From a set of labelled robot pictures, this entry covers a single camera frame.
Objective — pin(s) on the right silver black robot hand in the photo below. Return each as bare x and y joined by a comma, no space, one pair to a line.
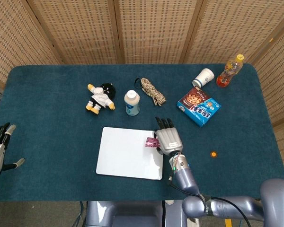
169,140

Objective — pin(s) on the pink patterned card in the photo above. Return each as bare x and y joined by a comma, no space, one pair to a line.
151,142

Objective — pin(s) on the small orange round token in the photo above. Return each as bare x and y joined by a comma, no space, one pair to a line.
213,154

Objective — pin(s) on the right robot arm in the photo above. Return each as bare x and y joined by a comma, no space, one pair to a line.
187,179

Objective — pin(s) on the blue snack box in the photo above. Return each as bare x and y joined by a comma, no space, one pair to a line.
198,106

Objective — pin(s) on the white rectangular board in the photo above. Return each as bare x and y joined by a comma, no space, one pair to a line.
125,153

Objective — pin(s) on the white milk bottle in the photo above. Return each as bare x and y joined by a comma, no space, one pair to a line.
131,104

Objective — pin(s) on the orange drink bottle yellow cap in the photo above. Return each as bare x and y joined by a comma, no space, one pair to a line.
228,73

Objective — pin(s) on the teal felt table cloth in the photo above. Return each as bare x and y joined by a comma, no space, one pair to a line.
49,142

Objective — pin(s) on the white paper cup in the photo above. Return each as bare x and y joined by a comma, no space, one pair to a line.
203,78

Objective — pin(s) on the black head plush doll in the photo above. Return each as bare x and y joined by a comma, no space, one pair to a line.
101,98

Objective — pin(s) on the grey robot torso base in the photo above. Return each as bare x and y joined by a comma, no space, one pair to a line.
132,214

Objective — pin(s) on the bamboo folding screen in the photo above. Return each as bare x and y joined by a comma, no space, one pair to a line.
153,30

